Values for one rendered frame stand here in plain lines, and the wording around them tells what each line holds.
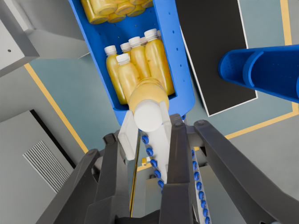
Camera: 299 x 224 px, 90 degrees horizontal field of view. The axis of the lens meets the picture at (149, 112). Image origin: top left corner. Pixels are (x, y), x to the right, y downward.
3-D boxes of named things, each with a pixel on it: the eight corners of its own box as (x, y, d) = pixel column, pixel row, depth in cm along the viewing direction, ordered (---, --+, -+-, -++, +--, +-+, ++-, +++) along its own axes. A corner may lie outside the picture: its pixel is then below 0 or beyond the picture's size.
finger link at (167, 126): (162, 124, 13) (170, 122, 13) (159, 101, 20) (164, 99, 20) (170, 150, 15) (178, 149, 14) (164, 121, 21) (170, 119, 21)
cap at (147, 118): (154, 95, 20) (154, 98, 19) (167, 119, 21) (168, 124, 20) (129, 109, 21) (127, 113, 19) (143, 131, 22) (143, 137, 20)
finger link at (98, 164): (123, 167, 13) (91, 175, 13) (129, 138, 18) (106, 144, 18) (117, 154, 13) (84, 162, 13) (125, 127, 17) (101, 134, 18)
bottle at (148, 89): (155, 71, 37) (159, 80, 20) (167, 95, 39) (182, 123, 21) (130, 85, 38) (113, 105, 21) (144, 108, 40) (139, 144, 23)
